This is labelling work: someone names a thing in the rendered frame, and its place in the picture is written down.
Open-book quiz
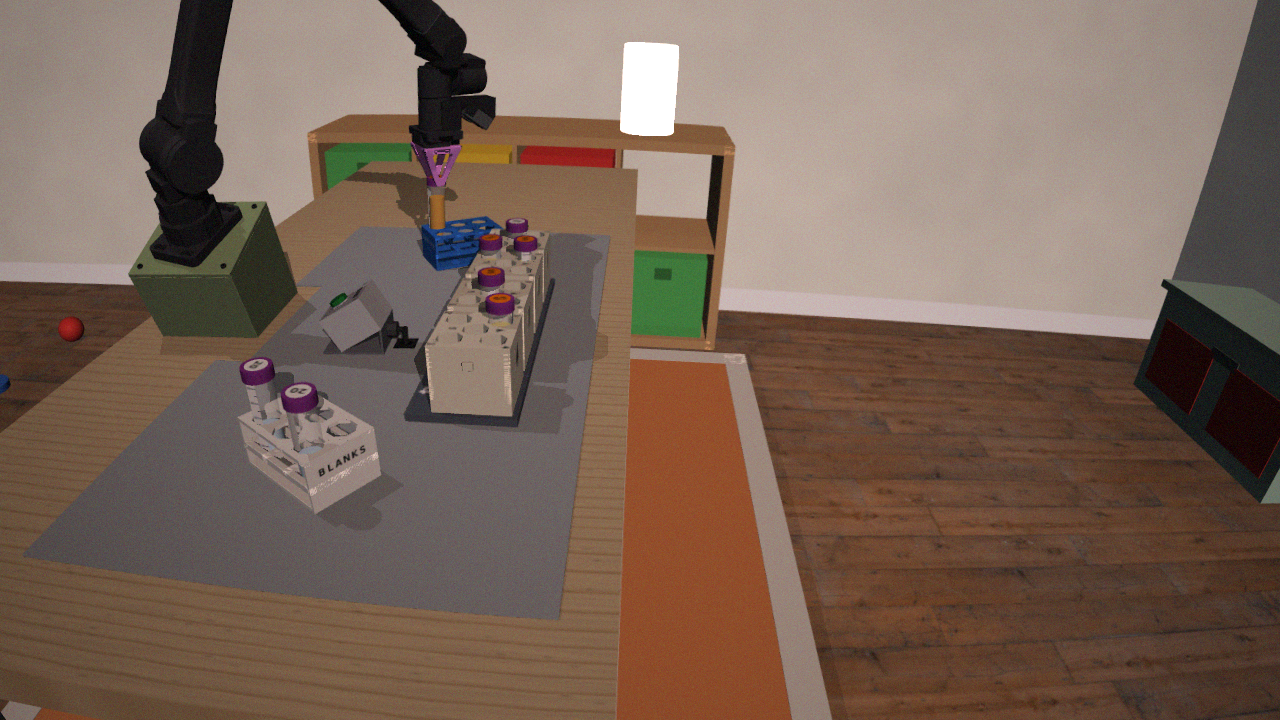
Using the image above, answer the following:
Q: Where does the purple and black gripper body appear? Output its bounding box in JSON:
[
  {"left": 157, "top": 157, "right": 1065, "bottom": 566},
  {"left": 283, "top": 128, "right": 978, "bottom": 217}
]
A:
[{"left": 410, "top": 97, "right": 463, "bottom": 149}]

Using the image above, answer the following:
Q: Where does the beige bucket adapter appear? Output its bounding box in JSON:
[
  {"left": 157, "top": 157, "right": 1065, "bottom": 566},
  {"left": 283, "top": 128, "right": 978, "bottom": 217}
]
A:
[
  {"left": 447, "top": 278, "right": 534, "bottom": 372},
  {"left": 425, "top": 311, "right": 524, "bottom": 416},
  {"left": 466, "top": 251, "right": 543, "bottom": 334},
  {"left": 489, "top": 229, "right": 550, "bottom": 304}
]

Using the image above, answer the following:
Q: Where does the grey flat mat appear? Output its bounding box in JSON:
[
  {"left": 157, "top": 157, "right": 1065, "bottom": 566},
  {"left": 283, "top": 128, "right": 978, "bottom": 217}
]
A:
[{"left": 22, "top": 225, "right": 611, "bottom": 620}]

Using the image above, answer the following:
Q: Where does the blue tube rack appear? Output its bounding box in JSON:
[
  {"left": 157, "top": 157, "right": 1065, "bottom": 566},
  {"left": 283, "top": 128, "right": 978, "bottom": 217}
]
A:
[{"left": 421, "top": 217, "right": 503, "bottom": 272}]

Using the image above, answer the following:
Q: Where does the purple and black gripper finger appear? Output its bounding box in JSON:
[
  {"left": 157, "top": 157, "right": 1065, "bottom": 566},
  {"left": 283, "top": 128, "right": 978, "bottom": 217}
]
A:
[
  {"left": 411, "top": 142, "right": 445, "bottom": 176},
  {"left": 421, "top": 143, "right": 461, "bottom": 187}
]

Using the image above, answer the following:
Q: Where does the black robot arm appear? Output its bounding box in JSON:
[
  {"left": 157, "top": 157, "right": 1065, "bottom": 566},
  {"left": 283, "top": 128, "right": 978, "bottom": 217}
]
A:
[{"left": 140, "top": 0, "right": 497, "bottom": 266}]

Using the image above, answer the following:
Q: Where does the white button box with label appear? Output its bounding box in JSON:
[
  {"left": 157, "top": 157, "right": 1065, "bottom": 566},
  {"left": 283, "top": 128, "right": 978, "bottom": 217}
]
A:
[{"left": 319, "top": 279, "right": 419, "bottom": 355}]

